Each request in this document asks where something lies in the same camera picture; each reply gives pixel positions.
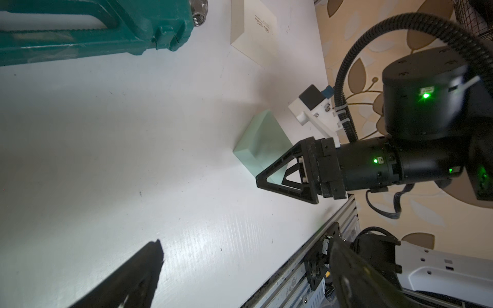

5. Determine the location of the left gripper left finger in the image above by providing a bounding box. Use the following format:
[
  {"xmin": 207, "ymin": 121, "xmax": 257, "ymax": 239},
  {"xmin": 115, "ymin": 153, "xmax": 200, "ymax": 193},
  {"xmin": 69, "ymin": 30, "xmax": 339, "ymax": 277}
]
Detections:
[{"xmin": 72, "ymin": 240, "xmax": 164, "ymax": 307}]

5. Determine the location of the black corrugated cable conduit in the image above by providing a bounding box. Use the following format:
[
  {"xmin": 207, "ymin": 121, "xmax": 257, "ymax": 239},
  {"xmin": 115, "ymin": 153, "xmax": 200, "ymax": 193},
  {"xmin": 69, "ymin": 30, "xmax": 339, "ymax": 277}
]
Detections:
[{"xmin": 333, "ymin": 12, "xmax": 493, "ymax": 143}]

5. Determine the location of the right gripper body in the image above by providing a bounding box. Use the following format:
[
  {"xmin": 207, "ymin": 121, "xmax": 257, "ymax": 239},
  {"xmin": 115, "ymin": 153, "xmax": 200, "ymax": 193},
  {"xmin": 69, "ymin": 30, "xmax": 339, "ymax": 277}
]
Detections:
[{"xmin": 306, "ymin": 137, "xmax": 347, "ymax": 200}]

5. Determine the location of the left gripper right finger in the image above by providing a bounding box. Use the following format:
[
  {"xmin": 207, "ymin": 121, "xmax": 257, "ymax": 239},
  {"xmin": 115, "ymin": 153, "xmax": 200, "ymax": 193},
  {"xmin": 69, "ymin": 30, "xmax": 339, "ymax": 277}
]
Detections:
[{"xmin": 329, "ymin": 236, "xmax": 423, "ymax": 307}]

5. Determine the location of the green plastic tool case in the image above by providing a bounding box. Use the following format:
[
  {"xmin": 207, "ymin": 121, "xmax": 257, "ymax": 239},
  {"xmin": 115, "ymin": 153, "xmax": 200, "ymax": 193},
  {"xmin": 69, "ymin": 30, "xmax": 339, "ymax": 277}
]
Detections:
[{"xmin": 1, "ymin": 1, "xmax": 194, "ymax": 66}]

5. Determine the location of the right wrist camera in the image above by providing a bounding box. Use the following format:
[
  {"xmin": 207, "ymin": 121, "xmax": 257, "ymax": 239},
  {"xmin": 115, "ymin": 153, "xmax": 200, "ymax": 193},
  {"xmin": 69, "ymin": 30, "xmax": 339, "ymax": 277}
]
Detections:
[{"xmin": 288, "ymin": 85, "xmax": 342, "ymax": 148}]

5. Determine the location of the mint green jewelry box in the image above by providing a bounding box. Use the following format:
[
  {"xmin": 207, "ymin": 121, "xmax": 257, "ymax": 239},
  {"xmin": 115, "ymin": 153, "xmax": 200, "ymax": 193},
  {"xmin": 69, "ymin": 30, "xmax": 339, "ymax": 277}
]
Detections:
[{"xmin": 233, "ymin": 110, "xmax": 293, "ymax": 176}]

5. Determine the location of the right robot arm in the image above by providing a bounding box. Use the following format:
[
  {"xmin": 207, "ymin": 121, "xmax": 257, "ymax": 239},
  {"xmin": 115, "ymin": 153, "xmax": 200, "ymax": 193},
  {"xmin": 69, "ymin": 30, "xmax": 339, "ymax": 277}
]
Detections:
[{"xmin": 256, "ymin": 47, "xmax": 492, "ymax": 307}]

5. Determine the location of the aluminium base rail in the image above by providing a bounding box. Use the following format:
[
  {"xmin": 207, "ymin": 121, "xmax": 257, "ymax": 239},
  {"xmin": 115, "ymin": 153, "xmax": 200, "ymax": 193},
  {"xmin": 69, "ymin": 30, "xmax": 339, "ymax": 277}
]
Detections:
[{"xmin": 243, "ymin": 196, "xmax": 359, "ymax": 307}]

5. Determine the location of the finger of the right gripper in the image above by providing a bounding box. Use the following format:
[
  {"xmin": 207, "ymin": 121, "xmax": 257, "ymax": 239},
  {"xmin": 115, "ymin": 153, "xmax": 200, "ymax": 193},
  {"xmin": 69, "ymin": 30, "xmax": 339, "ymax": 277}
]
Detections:
[{"xmin": 255, "ymin": 138, "xmax": 318, "ymax": 204}]

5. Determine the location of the cream jewelry box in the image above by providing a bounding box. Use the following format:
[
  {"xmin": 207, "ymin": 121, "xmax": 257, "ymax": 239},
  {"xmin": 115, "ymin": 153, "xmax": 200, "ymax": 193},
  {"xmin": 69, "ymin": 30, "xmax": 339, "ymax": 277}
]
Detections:
[{"xmin": 231, "ymin": 0, "xmax": 279, "ymax": 68}]

